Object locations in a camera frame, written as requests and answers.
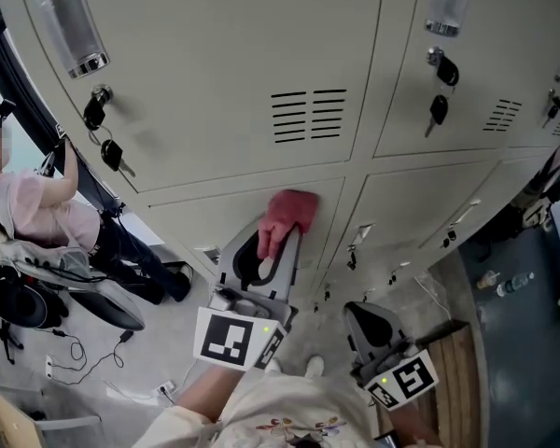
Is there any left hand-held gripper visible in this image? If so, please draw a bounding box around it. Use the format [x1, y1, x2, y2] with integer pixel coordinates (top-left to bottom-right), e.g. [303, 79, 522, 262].
[193, 227, 305, 372]

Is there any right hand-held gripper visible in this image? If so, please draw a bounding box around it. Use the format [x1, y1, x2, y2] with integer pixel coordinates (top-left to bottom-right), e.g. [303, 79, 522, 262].
[344, 301, 439, 413]

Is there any pink wiping cloth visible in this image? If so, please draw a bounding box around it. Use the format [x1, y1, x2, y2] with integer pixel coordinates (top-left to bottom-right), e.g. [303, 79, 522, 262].
[256, 189, 321, 260]

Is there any grey metal cabinet door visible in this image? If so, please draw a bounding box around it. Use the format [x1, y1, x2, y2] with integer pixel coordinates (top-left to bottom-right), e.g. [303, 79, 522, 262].
[147, 177, 346, 298]

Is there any grey metal locker cabinet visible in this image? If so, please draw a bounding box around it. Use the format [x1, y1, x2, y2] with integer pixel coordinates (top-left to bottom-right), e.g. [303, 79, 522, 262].
[0, 0, 560, 310]

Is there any person's left forearm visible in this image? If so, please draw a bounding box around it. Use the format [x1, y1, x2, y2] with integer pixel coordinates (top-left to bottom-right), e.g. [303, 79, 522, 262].
[173, 366, 248, 424]

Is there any person's right forearm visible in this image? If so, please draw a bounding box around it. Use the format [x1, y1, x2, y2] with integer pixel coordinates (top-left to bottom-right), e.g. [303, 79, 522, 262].
[386, 401, 444, 448]

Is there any wooden slat platform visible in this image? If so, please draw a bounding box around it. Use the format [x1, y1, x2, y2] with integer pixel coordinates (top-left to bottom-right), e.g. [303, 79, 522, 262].
[375, 319, 480, 448]

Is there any black smartphone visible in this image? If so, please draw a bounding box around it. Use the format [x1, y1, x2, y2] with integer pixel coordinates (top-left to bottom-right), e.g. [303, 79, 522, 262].
[375, 429, 402, 448]

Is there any white window sill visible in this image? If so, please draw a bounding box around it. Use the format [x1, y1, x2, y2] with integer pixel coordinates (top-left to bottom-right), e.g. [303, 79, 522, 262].
[119, 203, 216, 274]

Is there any grey-shell black-seat chair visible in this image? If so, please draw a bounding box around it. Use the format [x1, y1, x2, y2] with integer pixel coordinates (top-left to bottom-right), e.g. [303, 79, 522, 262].
[67, 273, 147, 331]

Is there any clear plastic water bottle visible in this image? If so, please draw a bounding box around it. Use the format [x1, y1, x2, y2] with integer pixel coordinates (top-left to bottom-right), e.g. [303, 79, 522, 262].
[496, 272, 536, 298]

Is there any white patterned bag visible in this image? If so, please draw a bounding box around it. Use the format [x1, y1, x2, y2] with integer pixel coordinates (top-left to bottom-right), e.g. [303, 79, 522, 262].
[521, 193, 555, 232]

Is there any black chair base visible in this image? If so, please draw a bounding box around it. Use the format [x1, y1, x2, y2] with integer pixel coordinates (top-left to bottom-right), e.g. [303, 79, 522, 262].
[0, 315, 25, 367]

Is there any light wooden table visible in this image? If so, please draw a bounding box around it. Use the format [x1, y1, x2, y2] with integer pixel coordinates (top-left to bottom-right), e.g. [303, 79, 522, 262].
[0, 378, 43, 448]

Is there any black-framed window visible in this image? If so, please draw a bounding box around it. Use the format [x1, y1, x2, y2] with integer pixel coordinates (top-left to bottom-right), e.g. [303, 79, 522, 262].
[0, 5, 125, 209]

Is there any thin white cable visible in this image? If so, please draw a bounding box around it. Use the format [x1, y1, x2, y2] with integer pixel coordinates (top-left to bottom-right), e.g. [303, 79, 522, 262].
[413, 275, 454, 321]

